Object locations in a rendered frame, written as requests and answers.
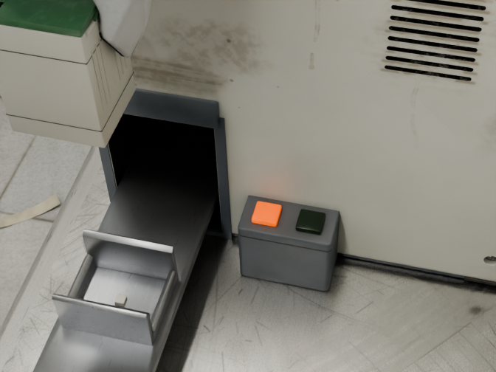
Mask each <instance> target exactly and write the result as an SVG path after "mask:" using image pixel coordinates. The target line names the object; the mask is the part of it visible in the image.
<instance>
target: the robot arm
mask: <svg viewBox="0 0 496 372"><path fill-rule="evenodd" d="M92 1H93V2H94V4H95V5H96V7H97V8H98V11H99V18H100V33H99V34H100V37H101V38H102V39H103V40H104V41H105V42H106V43H107V44H108V45H109V46H110V47H112V48H113V49H114V50H115V51H116V52H118V53H119V54H120V55H121V56H122V57H126V58H130V57H131V56H132V55H133V53H134V50H135V49H136V48H137V45H138V43H139V42H140V39H141V37H142V35H143V33H144V31H145V28H146V27H147V24H148V19H149V16H150V13H151V1H152V0H92Z"/></svg>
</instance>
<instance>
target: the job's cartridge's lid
mask: <svg viewBox="0 0 496 372"><path fill-rule="evenodd" d="M0 2H4V3H3V5H2V6H1V7H0V25H5V26H10V27H18V28H24V29H29V30H37V31H42V32H50V33H55V34H61V35H69V36H74V37H79V38H81V37H82V36H83V34H84V32H85V31H86V29H87V28H88V26H89V25H90V23H91V21H92V20H93V21H96V20H97V18H98V16H99V11H98V8H97V7H96V5H95V4H94V2H93V1H92V0H0Z"/></svg>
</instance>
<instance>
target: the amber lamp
mask: <svg viewBox="0 0 496 372"><path fill-rule="evenodd" d="M281 209H282V207H281V205H279V204H271V203H267V202H262V201H258V202H257V204H256V206H255V211H254V213H253V216H252V223H256V224H263V225H267V226H272V227H276V226H277V223H278V219H279V216H280V212H281Z"/></svg>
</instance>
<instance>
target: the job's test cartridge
mask: <svg viewBox="0 0 496 372"><path fill-rule="evenodd" d="M99 33H100V18H99V16H98V18H97V20H96V21H93V20H92V21H91V23H90V25H89V26H88V28H87V29H86V31H85V32H84V34H83V36H82V37H81V38H79V37H74V36H69V35H61V34H55V33H50V32H42V31H37V30H29V29H24V28H18V27H10V26H5V25H0V93H1V98H2V100H3V103H4V107H5V109H6V112H7V113H6V115H7V116H8V119H9V121H10V125H11V128H12V130H13V131H17V132H21V133H25V134H32V135H37V136H41V137H49V138H53V139H57V140H64V141H69V142H76V143H80V144H84V145H92V146H96V147H101V148H105V147H106V145H107V144H108V142H109V140H110V138H111V135H112V134H113V132H114V130H115V128H116V127H117V124H118V122H119V121H120V118H121V117H122V115H123V113H124V111H125V109H126V107H127V105H128V103H129V101H130V99H131V98H132V96H133V94H134V92H135V90H136V88H135V83H134V76H133V73H134V72H133V71H132V66H131V58H126V57H122V56H121V55H120V54H119V53H118V52H116V51H115V50H114V49H113V48H112V47H111V46H109V45H108V44H107V43H106V42H105V41H104V40H103V39H102V38H101V37H100V34H99Z"/></svg>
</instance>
